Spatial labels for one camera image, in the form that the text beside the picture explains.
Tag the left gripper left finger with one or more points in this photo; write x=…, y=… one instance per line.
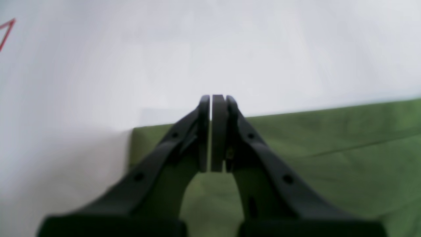
x=147, y=201

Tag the olive green T-shirt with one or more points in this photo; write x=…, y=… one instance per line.
x=365, y=159

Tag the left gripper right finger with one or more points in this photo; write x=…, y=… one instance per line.
x=275, y=200

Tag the red triangle sticker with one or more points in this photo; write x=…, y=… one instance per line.
x=7, y=26

